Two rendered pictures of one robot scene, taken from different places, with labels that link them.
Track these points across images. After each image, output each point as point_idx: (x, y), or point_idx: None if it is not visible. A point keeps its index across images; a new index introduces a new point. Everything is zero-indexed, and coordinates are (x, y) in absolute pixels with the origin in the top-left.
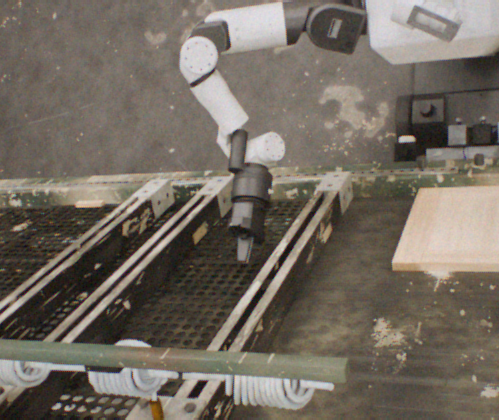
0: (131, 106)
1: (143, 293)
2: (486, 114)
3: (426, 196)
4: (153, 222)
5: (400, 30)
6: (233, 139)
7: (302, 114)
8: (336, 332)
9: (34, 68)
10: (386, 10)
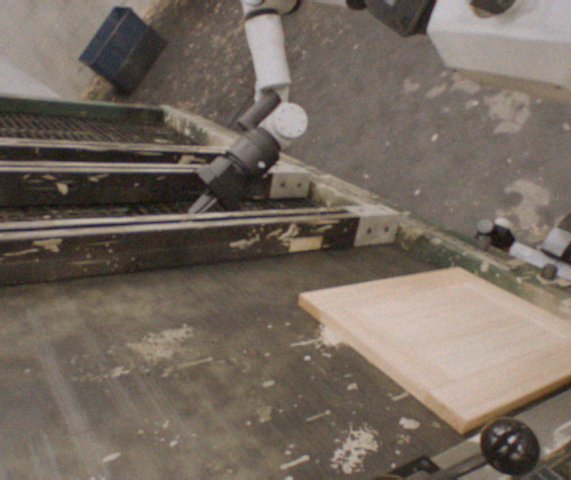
0: (361, 131)
1: (96, 193)
2: None
3: (451, 275)
4: None
5: (461, 10)
6: (261, 97)
7: (482, 193)
8: (134, 309)
9: (321, 79)
10: None
